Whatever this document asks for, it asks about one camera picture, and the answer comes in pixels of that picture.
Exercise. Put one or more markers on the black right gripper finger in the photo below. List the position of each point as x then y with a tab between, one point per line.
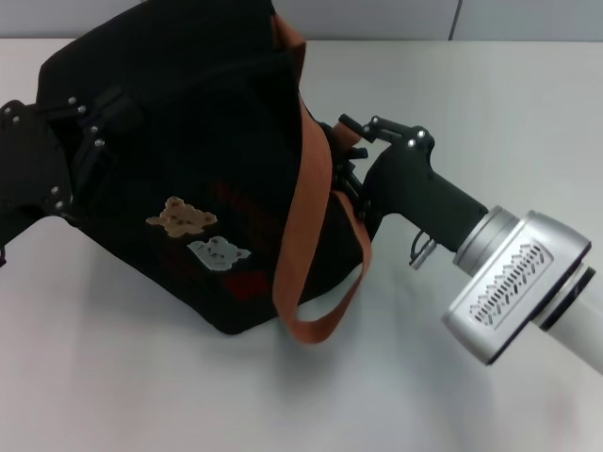
381	129
353	181

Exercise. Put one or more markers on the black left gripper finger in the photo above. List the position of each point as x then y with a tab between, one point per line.
94	165
122	113

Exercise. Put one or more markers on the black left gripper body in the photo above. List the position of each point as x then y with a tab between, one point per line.
28	160

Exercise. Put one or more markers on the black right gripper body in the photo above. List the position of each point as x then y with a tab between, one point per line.
414	188

